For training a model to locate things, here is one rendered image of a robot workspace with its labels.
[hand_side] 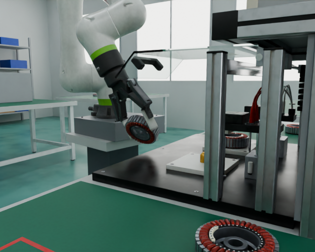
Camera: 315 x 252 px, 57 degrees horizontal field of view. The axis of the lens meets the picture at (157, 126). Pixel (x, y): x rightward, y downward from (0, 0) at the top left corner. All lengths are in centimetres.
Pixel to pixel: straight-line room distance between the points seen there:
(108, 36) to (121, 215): 58
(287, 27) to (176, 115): 575
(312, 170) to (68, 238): 40
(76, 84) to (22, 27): 713
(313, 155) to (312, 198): 7
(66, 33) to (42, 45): 736
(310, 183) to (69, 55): 108
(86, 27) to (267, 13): 59
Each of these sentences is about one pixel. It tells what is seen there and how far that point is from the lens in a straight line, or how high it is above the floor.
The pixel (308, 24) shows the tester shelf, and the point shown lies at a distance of 51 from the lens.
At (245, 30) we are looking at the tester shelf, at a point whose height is 108.
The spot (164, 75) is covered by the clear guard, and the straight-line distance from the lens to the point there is 87.
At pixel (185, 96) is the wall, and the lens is 608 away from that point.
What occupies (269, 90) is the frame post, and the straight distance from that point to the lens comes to 53.
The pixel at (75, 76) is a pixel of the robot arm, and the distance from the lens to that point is 133.
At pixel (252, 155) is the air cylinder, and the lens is 73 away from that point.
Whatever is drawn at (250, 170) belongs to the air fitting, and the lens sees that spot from 72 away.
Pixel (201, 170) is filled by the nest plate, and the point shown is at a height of 78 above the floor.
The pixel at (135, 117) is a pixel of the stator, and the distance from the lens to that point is 92.
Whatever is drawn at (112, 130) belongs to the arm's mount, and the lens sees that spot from 122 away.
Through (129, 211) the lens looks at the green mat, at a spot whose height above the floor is 75.
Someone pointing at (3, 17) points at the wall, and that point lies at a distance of 821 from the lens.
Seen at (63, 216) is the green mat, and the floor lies 75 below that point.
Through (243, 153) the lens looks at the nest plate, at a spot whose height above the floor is 78.
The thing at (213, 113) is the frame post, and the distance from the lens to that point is 56.
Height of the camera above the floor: 100
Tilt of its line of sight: 9 degrees down
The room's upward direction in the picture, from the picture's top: straight up
